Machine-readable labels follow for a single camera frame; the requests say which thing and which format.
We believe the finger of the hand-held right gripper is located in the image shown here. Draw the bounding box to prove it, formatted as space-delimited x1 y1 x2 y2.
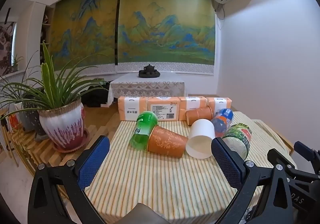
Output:
267 149 297 172
294 141 320 177

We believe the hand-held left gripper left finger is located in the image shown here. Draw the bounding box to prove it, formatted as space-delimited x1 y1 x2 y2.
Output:
28 135 111 224

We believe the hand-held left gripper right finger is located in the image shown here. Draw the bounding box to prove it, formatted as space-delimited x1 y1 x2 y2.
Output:
211 137 293 224

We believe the orange patterned paper cup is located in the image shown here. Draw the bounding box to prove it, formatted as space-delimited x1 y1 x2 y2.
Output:
147 125 188 159

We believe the white paper cup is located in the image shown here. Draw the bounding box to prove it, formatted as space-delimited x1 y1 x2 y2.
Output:
185 118 216 159

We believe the plain orange paper cup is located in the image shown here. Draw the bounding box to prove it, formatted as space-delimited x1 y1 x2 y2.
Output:
185 106 213 126

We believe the red pot saucer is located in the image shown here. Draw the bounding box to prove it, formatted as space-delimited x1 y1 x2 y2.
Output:
52 128 90 153

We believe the green label plastic bottle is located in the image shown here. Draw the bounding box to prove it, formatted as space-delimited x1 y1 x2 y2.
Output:
222 123 252 161

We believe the blue orange plastic bottle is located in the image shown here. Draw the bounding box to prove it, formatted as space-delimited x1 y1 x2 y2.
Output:
211 108 234 138

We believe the plant in white red pot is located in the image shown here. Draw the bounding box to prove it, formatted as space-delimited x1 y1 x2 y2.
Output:
0 41 110 150

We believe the orange tissue pack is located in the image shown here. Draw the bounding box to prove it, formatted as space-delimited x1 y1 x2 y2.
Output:
118 96 149 122
207 97 232 115
147 96 181 122
178 96 208 115

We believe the wooden slatted bench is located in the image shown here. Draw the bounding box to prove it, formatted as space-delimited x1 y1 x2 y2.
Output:
0 107 118 177

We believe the black bag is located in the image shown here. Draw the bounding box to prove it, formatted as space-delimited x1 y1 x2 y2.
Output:
81 78 111 108

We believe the striped tablecloth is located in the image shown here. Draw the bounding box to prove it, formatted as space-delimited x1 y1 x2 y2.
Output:
84 111 297 224

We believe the plant in grey pot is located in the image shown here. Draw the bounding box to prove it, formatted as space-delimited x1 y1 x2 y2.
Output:
0 51 48 140

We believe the table with lace cloth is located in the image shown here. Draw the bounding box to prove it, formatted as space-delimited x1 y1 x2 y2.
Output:
107 74 187 107

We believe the black tea set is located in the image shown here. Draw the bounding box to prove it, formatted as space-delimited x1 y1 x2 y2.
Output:
138 64 161 79

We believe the small potted plant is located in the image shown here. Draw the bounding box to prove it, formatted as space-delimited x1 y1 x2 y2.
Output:
10 54 24 73

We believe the air conditioner pipe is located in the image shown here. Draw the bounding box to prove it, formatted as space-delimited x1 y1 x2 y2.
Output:
213 1 226 29

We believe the narrow landscape wall painting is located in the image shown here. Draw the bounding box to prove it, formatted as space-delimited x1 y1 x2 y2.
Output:
49 0 122 75

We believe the wooden wall shelf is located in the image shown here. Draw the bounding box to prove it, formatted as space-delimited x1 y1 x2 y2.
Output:
39 5 55 67

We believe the red branch wall scroll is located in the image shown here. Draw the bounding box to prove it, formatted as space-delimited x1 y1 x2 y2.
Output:
0 22 17 77

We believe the wide landscape wall painting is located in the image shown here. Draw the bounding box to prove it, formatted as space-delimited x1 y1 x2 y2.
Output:
114 0 216 74

